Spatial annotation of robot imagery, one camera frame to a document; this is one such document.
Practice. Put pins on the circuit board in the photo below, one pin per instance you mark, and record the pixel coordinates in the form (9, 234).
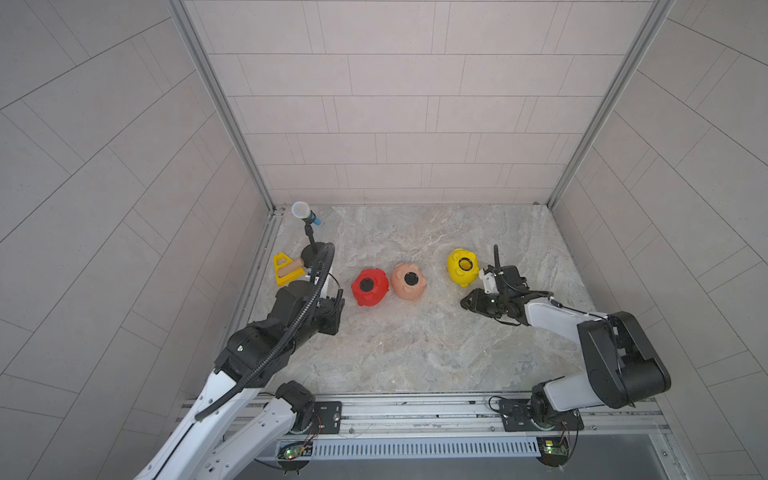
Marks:
(295, 450)
(554, 452)

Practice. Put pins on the aluminium corner post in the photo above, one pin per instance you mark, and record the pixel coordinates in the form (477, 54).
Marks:
(642, 41)
(192, 41)

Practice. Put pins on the yellow piggy bank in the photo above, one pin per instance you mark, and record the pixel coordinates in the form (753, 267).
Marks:
(462, 267)

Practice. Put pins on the black plug front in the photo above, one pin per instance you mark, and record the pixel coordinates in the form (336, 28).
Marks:
(411, 278)

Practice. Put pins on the toy microphone on stand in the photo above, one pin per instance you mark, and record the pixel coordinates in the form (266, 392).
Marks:
(302, 210)

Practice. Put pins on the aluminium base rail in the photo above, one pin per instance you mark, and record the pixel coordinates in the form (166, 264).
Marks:
(364, 416)

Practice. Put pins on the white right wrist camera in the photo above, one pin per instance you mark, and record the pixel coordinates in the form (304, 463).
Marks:
(489, 282)

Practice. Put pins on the aluminium corner post left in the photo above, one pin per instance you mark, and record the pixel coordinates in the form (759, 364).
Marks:
(192, 41)

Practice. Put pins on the black plug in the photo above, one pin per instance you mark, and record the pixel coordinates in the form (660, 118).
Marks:
(366, 285)
(411, 278)

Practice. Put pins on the right circuit board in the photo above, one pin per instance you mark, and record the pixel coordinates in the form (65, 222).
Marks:
(554, 452)

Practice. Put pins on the red piggy bank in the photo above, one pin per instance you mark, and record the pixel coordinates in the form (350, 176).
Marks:
(382, 287)

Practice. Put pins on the pink piggy bank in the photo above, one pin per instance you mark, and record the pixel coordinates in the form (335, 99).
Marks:
(399, 286)

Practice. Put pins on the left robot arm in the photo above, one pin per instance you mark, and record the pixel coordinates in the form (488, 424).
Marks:
(201, 446)

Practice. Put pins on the left circuit board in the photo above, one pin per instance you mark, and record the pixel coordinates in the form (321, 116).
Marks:
(295, 450)

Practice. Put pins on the aluminium corner post right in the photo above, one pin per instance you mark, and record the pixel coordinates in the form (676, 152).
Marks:
(642, 41)

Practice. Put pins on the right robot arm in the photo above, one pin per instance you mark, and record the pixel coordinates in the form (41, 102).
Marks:
(621, 366)

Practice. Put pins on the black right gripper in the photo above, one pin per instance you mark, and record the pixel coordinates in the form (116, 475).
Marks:
(475, 303)

